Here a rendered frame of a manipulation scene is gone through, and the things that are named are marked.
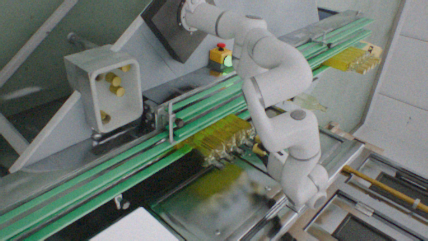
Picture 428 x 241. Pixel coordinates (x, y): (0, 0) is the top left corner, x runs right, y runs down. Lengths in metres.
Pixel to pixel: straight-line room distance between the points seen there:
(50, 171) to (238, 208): 0.63
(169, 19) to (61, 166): 0.60
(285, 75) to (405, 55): 6.30
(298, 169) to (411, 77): 6.30
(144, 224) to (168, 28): 0.67
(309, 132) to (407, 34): 6.21
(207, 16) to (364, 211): 0.90
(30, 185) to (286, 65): 0.80
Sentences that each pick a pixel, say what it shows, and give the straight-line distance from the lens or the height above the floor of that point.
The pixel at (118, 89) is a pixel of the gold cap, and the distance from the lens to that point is 1.16.
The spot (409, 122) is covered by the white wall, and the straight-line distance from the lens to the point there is 7.49.
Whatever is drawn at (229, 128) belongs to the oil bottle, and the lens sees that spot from 1.32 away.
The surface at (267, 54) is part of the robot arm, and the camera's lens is 0.87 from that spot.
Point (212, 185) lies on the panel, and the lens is 1.30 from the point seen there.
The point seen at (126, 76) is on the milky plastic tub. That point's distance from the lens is 1.20.
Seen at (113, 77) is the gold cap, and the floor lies 0.81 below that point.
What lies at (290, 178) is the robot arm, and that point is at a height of 1.40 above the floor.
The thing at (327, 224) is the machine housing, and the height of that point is 1.48.
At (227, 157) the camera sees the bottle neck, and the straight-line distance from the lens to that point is 1.21.
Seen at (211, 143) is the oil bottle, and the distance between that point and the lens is 1.24.
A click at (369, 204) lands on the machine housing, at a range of 1.42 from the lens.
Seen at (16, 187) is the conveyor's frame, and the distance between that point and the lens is 1.14.
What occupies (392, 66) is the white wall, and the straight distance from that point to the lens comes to 7.21.
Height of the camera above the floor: 1.70
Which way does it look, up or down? 34 degrees down
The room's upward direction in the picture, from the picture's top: 119 degrees clockwise
